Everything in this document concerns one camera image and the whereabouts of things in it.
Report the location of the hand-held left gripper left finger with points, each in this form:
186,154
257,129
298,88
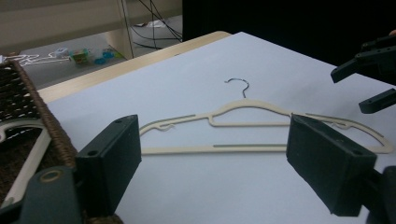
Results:
109,161

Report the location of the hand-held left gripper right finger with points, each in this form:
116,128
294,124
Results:
330,165

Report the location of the brown woven basket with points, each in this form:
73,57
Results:
53,125

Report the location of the beige clothes hanger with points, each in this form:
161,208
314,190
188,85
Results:
28,168
186,149

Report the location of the black curtain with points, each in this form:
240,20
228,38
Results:
280,18

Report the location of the colourful toy blocks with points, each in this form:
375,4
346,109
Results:
81,56

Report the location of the white table sheet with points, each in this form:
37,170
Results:
218,193

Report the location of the beige shelf unit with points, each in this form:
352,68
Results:
46,21

